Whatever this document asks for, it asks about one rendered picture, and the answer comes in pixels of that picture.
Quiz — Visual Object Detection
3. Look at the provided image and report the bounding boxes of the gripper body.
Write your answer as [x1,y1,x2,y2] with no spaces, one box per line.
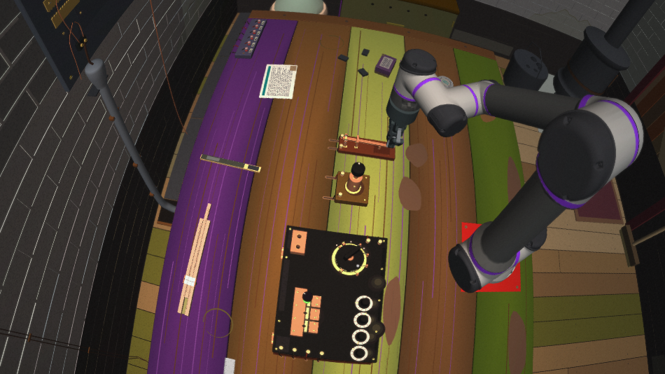
[386,99,419,130]

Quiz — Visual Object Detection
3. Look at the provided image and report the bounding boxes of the red-brown key board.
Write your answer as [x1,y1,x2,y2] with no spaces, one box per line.
[328,133,396,161]

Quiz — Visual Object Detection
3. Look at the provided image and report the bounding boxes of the yellow rimmed galvanometer dial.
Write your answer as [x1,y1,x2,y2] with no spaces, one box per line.
[331,242,368,277]

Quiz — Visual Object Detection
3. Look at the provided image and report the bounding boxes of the black bridge box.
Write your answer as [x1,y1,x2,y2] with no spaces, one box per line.
[272,225,389,363]

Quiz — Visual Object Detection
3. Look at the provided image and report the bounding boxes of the copper plug block row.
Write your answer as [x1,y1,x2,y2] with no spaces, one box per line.
[290,286,323,338]

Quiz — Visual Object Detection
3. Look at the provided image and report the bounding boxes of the purple small box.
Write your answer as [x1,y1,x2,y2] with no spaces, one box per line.
[374,53,398,78]

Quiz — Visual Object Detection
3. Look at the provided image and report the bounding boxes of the green cabinet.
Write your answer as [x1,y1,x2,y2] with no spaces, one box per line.
[339,0,459,39]

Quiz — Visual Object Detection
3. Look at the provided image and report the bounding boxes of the white printed paper sheet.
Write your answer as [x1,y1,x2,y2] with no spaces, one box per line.
[258,64,299,99]

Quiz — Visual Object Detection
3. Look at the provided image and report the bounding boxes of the black short cylinder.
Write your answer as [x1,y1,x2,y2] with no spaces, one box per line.
[503,48,549,90]

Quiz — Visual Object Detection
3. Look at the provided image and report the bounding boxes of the pale dome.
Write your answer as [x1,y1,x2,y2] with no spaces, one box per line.
[269,0,328,17]

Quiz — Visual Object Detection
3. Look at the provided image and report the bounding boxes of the black brass-ended ruler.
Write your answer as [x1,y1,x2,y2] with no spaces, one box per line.
[199,153,263,174]

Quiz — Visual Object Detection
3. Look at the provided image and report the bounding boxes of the dark terminal strip red buttons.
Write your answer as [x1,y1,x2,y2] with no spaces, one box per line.
[234,18,268,59]

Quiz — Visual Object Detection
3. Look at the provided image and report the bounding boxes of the red flat sheet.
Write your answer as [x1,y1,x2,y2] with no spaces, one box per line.
[461,222,522,293]

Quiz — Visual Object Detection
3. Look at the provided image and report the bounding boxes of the black large cylinder with pipe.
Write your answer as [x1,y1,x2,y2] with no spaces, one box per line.
[552,0,657,101]

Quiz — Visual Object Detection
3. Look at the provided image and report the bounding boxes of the maroon mat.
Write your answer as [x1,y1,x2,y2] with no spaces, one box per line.
[573,181,625,225]

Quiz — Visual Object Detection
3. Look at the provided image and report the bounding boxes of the wooden slide rule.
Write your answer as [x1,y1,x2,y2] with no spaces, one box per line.
[177,202,213,317]

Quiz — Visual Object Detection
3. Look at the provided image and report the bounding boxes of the grey pipe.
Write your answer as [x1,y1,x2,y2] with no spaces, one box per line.
[84,58,178,214]

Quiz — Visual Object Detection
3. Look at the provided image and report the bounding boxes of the thin brown wire loop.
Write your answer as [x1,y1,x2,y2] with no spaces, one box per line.
[202,307,234,339]

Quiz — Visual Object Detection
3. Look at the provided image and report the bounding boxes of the dark wall panel brass plates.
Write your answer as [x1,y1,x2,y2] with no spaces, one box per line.
[14,0,101,93]

